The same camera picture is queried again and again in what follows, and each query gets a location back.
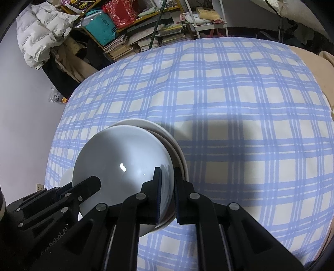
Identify teal bag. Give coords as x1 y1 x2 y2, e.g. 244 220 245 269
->
83 9 123 46

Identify large white bowl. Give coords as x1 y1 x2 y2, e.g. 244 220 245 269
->
72 125 175 225

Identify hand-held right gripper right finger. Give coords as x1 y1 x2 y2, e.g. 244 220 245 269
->
172 167 305 271

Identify dark pole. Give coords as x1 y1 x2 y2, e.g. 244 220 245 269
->
149 0 170 50

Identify pink patterned bag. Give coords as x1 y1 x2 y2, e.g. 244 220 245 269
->
56 0 90 13

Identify blue checkered tablecloth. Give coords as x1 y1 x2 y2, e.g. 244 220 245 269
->
44 36 334 271

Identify bamboo shelf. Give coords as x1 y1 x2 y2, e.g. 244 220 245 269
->
60 0 194 63

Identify white metal cart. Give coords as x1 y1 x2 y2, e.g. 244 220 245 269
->
183 0 230 39

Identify white plastic bag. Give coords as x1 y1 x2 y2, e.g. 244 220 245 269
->
184 13 206 25

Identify stack of books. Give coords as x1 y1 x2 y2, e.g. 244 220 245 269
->
103 16 194 61

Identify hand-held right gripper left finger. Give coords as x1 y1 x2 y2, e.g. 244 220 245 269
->
31 167 163 271

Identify brown paper envelope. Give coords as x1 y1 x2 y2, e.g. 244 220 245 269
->
196 8 221 21

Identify white puffer jacket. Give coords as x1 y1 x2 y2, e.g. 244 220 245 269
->
16 4 81 69

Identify red patterned bag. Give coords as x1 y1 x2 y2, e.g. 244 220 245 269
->
102 0 137 29

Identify printed plastic bag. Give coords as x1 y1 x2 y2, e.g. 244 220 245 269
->
48 89 67 104

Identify white folded mattress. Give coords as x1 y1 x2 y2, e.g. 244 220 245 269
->
213 0 324 25

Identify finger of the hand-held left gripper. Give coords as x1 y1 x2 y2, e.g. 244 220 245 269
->
8 176 102 235

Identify black hanging garment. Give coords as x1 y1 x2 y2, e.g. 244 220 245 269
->
86 39 113 68

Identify beige hanging trousers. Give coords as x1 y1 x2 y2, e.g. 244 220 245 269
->
52 36 100 84

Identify light green cloth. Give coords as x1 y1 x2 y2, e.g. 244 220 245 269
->
138 6 162 19

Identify black hanging pants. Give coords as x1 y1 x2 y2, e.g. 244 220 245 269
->
43 49 81 98

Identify beige blanket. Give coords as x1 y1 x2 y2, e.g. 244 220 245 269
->
287 44 334 112

